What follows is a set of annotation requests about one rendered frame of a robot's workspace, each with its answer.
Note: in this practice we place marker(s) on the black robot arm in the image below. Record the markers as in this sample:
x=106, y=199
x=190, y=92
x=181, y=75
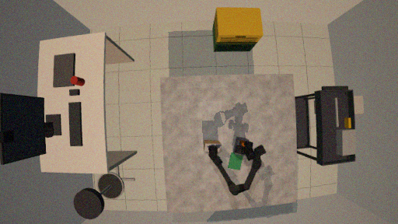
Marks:
x=235, y=189

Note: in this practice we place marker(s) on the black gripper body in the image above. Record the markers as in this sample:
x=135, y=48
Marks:
x=239, y=150

